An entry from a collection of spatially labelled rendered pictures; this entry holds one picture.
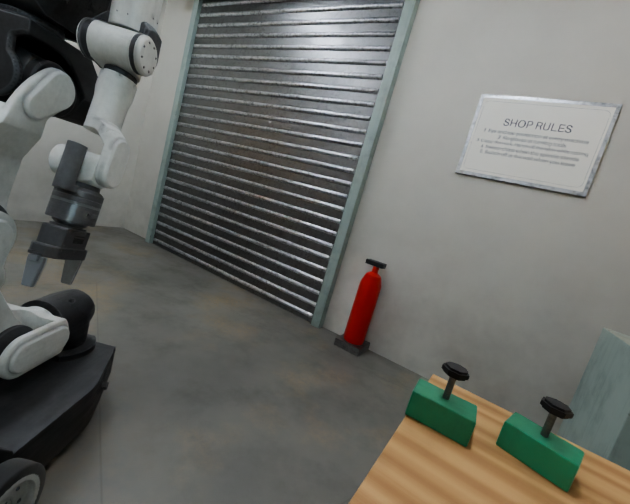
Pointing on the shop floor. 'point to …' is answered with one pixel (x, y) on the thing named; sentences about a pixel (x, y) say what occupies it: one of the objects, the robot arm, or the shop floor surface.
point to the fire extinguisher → (362, 312)
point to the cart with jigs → (489, 456)
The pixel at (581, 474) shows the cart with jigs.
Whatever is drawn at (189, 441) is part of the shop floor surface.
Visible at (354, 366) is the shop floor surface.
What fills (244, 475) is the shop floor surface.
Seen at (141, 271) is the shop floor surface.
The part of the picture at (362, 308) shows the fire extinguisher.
